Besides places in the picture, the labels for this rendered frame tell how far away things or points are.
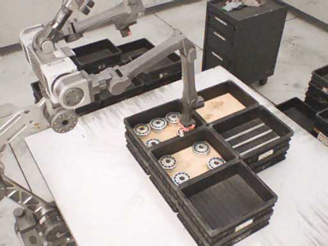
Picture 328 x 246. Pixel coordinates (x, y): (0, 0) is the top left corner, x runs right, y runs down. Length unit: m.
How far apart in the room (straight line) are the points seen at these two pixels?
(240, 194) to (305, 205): 0.40
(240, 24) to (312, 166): 1.50
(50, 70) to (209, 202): 1.00
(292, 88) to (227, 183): 2.37
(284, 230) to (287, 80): 2.52
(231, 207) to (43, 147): 1.22
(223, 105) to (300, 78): 2.03
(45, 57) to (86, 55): 1.99
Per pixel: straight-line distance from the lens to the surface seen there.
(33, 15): 4.90
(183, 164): 2.16
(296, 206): 2.26
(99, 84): 1.66
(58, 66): 1.69
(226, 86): 2.63
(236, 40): 3.54
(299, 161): 2.49
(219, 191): 2.06
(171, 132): 2.34
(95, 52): 3.78
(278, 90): 4.24
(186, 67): 1.91
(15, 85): 4.40
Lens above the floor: 2.43
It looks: 42 degrees down
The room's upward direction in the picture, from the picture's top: straight up
